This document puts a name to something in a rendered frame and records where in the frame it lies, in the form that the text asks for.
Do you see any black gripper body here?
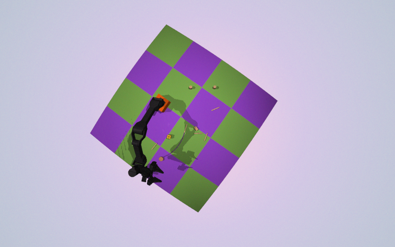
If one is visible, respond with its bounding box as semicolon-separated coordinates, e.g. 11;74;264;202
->
141;161;157;186

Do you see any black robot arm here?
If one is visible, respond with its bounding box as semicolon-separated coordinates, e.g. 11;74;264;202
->
128;97;165;182

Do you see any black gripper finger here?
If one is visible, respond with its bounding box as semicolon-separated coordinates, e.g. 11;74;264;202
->
153;164;164;174
151;177;162;184

